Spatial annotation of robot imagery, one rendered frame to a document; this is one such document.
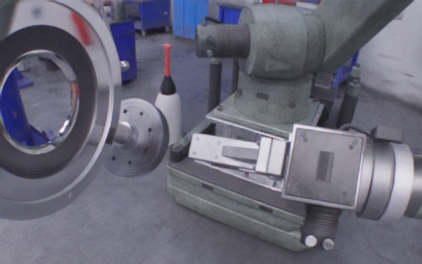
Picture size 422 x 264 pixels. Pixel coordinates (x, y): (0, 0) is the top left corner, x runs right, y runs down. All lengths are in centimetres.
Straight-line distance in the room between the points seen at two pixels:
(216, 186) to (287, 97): 56
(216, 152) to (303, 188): 18
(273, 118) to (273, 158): 90
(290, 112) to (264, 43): 41
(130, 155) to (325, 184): 45
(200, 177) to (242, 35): 73
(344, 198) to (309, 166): 8
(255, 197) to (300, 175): 92
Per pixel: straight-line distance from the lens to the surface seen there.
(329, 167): 49
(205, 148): 55
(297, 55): 118
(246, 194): 141
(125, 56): 343
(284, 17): 119
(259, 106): 136
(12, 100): 201
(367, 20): 107
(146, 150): 70
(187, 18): 521
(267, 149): 48
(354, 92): 153
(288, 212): 138
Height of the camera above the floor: 128
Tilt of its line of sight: 31 degrees down
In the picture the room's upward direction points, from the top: 3 degrees clockwise
